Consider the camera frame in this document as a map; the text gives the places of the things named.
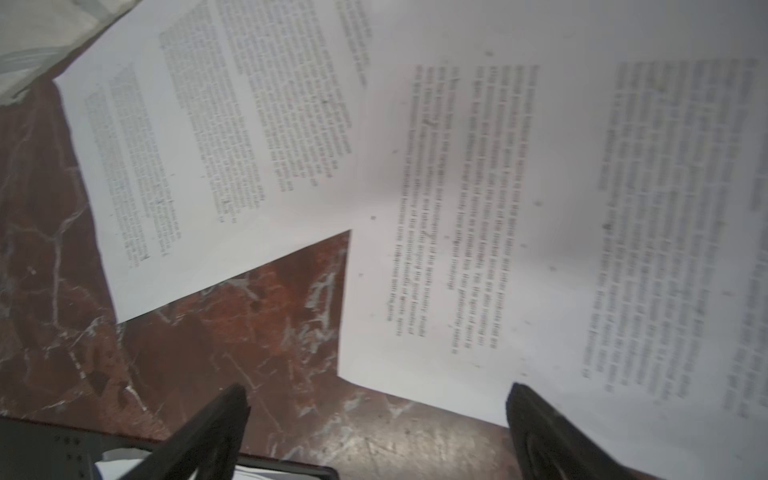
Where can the printed paper sheet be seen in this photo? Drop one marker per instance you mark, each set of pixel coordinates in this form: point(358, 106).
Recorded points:
point(134, 469)
point(570, 195)
point(214, 137)

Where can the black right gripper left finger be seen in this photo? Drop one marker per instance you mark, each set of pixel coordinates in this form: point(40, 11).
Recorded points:
point(211, 440)

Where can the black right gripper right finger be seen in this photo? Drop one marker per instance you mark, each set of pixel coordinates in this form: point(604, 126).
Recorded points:
point(549, 446)

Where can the white black file folder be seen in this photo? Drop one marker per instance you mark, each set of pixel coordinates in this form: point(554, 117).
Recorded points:
point(32, 450)

